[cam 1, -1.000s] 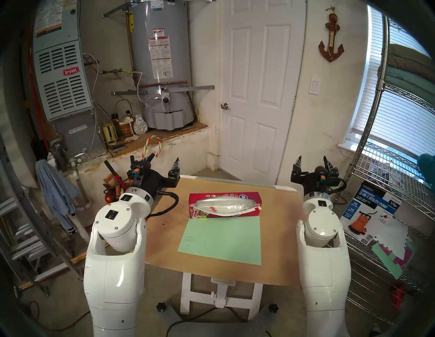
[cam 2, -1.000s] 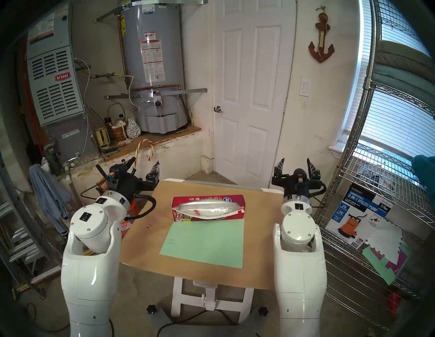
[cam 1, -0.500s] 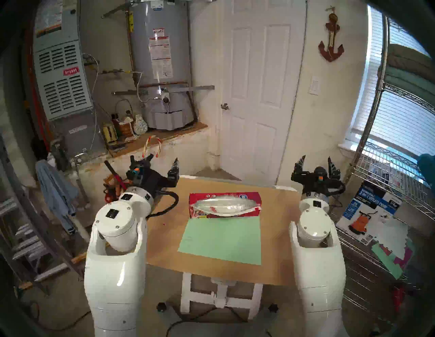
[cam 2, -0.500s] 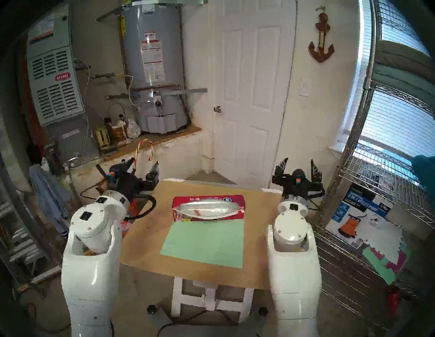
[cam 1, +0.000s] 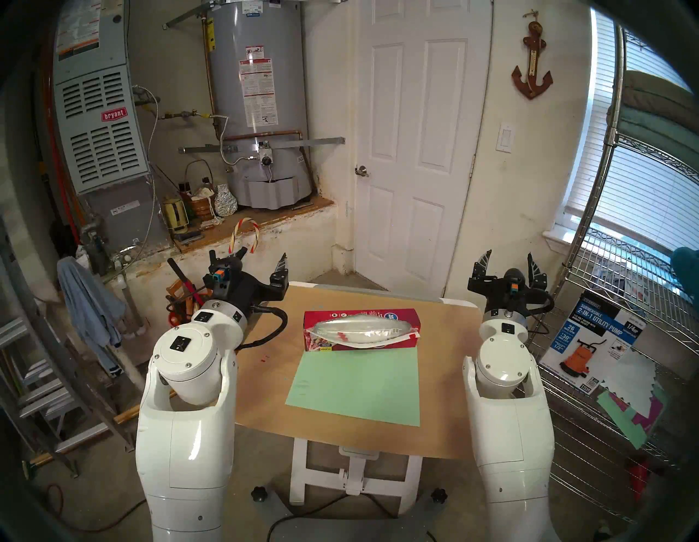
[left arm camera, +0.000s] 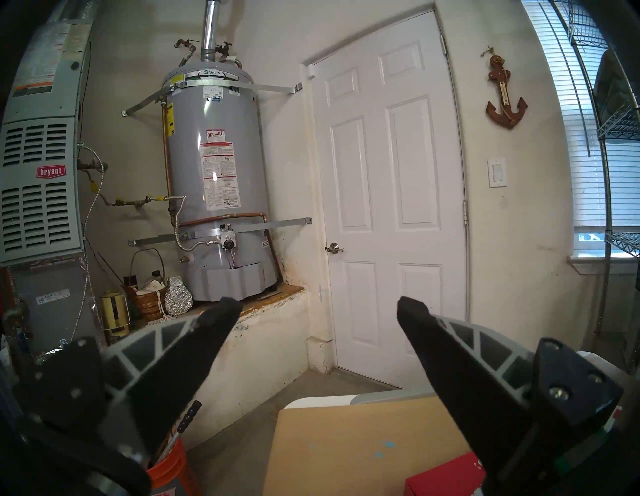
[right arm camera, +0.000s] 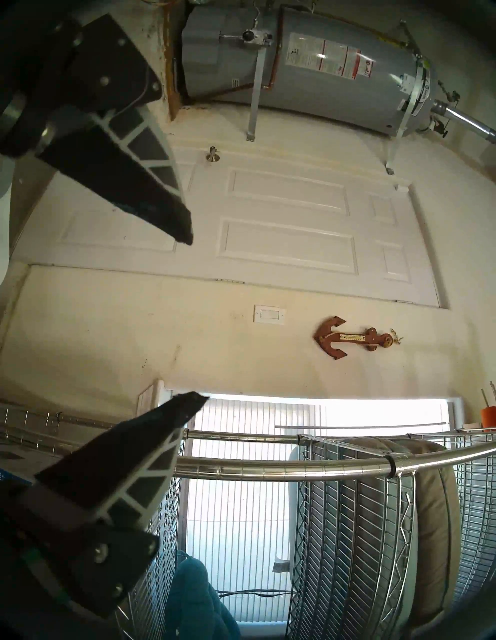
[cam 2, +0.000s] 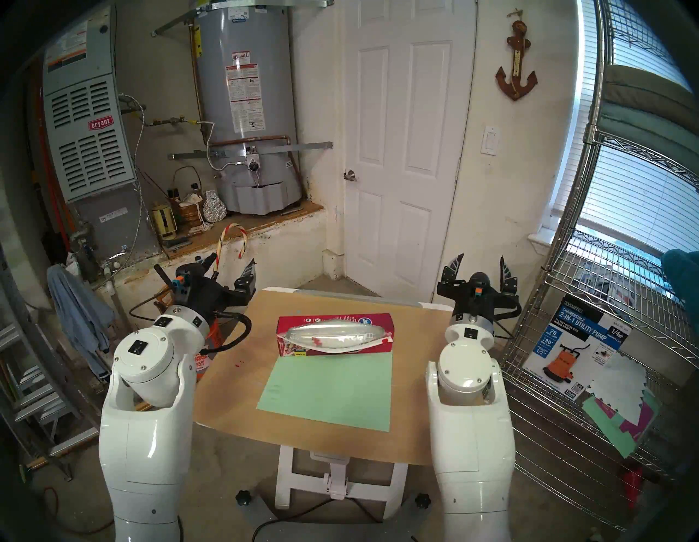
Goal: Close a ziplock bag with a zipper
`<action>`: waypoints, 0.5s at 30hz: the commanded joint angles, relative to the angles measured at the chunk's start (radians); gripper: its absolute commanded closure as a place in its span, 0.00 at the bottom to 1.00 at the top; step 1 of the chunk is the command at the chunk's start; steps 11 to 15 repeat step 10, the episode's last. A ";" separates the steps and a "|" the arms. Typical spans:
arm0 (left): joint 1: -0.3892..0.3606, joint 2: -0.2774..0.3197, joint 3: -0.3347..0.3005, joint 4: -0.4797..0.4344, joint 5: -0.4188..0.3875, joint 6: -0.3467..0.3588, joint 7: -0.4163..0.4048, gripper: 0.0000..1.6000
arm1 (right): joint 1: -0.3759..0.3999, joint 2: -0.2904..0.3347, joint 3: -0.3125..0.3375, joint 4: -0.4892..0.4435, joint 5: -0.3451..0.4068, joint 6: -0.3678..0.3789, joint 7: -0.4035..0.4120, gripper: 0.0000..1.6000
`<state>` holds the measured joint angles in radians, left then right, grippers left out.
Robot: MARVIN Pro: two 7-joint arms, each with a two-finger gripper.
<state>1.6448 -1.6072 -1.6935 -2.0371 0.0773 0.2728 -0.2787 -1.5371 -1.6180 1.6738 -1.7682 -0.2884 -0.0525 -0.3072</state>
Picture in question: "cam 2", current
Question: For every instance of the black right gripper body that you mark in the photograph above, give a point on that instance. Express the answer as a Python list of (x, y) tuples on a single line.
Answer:
[(478, 300)]

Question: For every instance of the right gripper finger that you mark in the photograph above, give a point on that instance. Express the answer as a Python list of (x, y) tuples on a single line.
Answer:
[(452, 273), (508, 281)]

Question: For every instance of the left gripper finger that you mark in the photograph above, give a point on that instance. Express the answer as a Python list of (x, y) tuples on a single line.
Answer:
[(205, 263), (247, 281)]

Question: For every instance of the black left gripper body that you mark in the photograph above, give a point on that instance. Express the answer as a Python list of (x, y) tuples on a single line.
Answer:
[(199, 295)]

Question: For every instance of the red ziplock bag box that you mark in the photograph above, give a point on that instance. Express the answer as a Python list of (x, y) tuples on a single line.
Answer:
[(306, 318)]

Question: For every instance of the clear ziplock bag red slider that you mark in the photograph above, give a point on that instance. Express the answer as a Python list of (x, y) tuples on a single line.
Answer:
[(333, 333)]

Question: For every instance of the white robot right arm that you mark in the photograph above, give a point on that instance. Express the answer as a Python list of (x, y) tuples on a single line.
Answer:
[(469, 437)]

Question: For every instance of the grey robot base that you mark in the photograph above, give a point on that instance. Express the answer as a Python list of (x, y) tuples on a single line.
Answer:
[(333, 527)]

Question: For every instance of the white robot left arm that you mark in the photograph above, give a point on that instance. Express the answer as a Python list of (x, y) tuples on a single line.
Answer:
[(142, 437)]

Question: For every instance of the striped candy cane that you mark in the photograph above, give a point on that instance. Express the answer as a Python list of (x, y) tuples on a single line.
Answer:
[(220, 248)]

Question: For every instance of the crumpled foil wrapped object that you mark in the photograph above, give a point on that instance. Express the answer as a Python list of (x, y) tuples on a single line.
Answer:
[(214, 208)]

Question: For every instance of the yellow kettle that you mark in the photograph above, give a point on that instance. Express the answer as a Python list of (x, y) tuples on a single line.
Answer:
[(164, 221)]

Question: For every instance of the orange plastic bucket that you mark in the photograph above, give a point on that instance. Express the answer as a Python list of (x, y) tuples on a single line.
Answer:
[(203, 360)]

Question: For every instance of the utility pump cardboard box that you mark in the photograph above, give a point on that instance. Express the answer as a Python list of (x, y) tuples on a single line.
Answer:
[(573, 344)]

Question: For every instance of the tan cardboard table cover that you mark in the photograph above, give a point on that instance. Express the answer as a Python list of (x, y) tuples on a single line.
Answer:
[(235, 399)]

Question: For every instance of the white panel door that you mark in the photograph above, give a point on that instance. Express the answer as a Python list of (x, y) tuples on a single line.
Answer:
[(404, 164)]

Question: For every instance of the blue hanging cloth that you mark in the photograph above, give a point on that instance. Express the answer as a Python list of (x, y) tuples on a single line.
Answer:
[(71, 311)]

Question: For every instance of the light green paper sheet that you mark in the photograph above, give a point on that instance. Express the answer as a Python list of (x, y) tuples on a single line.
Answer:
[(327, 390)]

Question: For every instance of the yellow gas valve pipe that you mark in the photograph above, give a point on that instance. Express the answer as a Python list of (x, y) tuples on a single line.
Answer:
[(175, 121)]

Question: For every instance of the white window blinds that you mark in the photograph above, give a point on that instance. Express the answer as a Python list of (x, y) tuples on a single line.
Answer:
[(633, 202)]

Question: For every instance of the white scalloped paper sheet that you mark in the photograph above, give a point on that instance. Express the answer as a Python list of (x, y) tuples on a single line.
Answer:
[(617, 388)]

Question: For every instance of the grey Bryant furnace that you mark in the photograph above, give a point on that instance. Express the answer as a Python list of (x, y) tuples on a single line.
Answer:
[(87, 136)]

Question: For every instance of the teal cloth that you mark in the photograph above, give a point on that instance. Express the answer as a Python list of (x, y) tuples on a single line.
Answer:
[(682, 273)]

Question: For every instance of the green paper strip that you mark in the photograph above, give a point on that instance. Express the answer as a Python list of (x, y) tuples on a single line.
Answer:
[(609, 429)]

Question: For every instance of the grey water heater tank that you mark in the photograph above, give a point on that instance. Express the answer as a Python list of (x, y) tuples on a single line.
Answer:
[(267, 82)]

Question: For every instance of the purple paper sheet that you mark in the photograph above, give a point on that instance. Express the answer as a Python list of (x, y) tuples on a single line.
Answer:
[(641, 423)]

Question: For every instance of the aluminium ladder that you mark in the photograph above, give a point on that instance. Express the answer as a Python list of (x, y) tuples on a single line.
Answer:
[(33, 404)]

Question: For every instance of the green folded cushion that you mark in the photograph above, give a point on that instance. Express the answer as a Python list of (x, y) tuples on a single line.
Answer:
[(639, 125)]

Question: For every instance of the white folding table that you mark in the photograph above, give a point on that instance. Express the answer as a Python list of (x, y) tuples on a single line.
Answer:
[(338, 481)]

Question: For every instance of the red plastic object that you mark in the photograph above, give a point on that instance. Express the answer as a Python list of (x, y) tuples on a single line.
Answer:
[(633, 483)]

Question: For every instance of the olive folded cushion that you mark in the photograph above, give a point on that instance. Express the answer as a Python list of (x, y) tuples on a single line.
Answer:
[(650, 90)]

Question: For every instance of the white light switch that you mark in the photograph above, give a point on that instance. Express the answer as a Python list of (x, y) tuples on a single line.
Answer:
[(490, 141)]

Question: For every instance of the rusty anchor wall decoration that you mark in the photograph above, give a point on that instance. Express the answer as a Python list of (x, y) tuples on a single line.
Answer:
[(516, 87)]

